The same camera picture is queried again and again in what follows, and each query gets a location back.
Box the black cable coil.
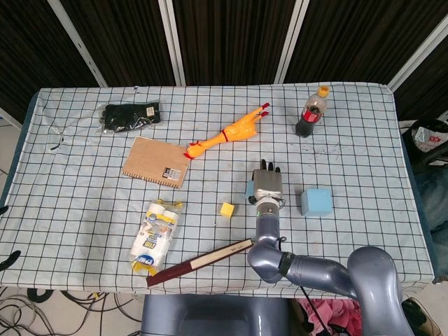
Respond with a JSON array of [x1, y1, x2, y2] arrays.
[[27, 288, 54, 305]]

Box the pink cloth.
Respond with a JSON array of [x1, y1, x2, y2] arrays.
[[297, 297, 363, 336]]

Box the brown kraft spiral notebook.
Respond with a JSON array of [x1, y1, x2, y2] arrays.
[[121, 136, 191, 190]]

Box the yellow rubber chicken toy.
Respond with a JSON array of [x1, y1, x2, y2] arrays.
[[183, 102, 270, 160]]

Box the large blue foam cube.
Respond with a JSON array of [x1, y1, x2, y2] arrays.
[[301, 188, 333, 218]]

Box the blue-grey robot torso base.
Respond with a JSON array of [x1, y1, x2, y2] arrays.
[[140, 293, 291, 336]]

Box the cola bottle yellow cap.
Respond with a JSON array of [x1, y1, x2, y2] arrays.
[[295, 85, 332, 138]]

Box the grey floor cable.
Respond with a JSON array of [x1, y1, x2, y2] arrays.
[[0, 295, 39, 336]]

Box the white partition frame post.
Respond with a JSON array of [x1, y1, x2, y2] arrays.
[[386, 24, 448, 92], [157, 0, 186, 86], [47, 0, 108, 88], [274, 0, 311, 84]]

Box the dark red hardcover book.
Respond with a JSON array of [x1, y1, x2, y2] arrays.
[[146, 238, 253, 288]]

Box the bystander blue jeans leg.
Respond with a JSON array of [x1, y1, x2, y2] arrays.
[[414, 164, 448, 234]]

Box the blue checkered tablecloth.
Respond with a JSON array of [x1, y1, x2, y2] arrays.
[[0, 82, 437, 300]]

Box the dark green cloth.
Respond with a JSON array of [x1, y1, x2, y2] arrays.
[[401, 297, 440, 332]]

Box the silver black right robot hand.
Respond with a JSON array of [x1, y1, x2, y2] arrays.
[[246, 159, 284, 206]]

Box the black floor cable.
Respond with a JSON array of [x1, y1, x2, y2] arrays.
[[62, 290, 141, 325]]

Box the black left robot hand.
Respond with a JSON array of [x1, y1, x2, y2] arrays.
[[0, 250, 22, 271]]

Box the black gloves in plastic bag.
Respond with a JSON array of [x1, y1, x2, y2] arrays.
[[96, 100, 162, 135]]

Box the pack of white rolls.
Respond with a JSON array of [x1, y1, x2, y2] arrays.
[[128, 198, 186, 277]]

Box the black and white plastic bag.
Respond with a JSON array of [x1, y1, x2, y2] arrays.
[[400, 118, 448, 155]]

